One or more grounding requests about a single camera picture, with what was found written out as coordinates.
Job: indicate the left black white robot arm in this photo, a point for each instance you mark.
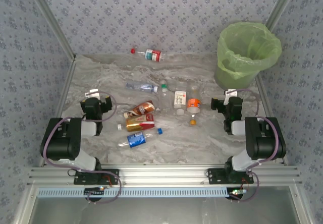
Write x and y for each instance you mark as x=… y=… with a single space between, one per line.
x=63 y=140

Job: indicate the bottle brown label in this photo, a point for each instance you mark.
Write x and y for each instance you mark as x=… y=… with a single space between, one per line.
x=142 y=108

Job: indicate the bottle blue label blue cap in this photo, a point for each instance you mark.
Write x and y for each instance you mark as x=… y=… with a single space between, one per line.
x=136 y=139

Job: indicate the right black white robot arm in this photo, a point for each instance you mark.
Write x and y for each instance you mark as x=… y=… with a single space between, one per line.
x=262 y=138

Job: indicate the bottle orange label orange cap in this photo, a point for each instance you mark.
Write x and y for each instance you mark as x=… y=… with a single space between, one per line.
x=193 y=104

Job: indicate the small circuit board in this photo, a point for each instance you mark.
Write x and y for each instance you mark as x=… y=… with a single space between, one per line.
x=237 y=191
x=92 y=190

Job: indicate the clear bottle green cap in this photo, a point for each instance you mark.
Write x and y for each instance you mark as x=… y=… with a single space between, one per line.
x=164 y=85

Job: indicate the aluminium corner post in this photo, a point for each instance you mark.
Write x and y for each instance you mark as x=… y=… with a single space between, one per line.
x=282 y=4
x=50 y=19

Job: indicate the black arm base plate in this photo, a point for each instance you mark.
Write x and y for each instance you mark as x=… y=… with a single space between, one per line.
x=108 y=180
x=217 y=177

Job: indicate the bottle red gold label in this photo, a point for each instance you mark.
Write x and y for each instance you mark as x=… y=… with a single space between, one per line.
x=140 y=124

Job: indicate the aluminium cross beam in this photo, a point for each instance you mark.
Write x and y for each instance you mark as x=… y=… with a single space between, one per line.
x=161 y=173

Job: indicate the grey metal lower frame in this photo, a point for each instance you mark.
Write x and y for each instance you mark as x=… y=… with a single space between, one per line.
x=161 y=211

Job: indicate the red-capped bottle red green label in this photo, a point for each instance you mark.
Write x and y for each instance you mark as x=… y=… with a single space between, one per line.
x=153 y=55

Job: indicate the clear bottle blue label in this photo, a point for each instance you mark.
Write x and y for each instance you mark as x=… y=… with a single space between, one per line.
x=145 y=87

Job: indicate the green-lined trash bin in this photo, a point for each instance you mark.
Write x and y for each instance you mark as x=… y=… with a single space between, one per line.
x=227 y=57

